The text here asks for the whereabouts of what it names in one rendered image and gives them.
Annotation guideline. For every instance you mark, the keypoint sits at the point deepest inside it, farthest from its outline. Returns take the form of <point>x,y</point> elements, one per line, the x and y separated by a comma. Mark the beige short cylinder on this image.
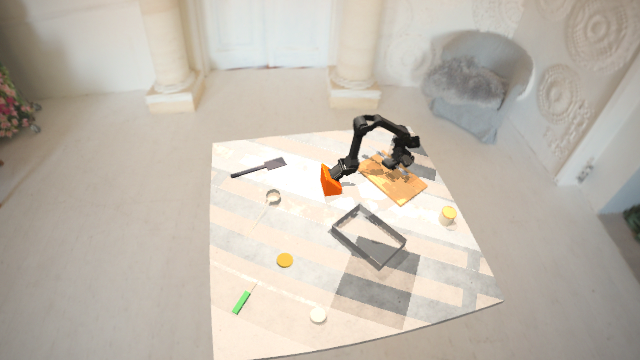
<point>318,315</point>

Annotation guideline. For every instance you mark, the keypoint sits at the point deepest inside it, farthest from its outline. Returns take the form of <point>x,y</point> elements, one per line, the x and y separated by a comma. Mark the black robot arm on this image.
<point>361,128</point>

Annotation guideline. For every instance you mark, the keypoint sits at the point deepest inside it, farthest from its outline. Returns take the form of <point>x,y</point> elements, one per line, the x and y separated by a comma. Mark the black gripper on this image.
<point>390,163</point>

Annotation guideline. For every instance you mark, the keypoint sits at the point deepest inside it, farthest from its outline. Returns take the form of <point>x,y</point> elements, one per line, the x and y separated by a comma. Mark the yellow round disc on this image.
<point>285,260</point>

